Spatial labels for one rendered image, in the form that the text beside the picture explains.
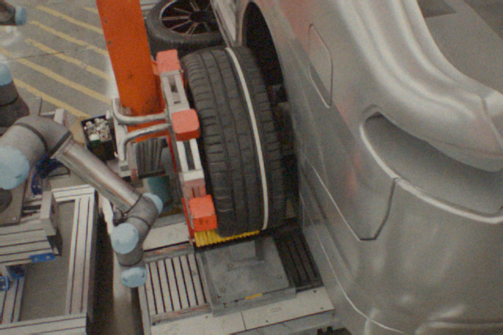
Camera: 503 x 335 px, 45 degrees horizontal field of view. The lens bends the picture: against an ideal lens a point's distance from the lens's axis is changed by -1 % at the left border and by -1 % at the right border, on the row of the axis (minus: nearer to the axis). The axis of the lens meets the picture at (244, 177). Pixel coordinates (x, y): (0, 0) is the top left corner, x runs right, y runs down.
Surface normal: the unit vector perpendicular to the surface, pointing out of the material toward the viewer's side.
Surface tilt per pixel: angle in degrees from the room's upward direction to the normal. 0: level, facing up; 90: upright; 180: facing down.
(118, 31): 90
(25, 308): 0
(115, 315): 0
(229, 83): 16
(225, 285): 0
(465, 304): 96
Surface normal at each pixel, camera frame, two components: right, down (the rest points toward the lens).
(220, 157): 0.16, 0.15
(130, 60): 0.23, 0.66
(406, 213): -0.62, 0.58
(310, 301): -0.06, -0.72
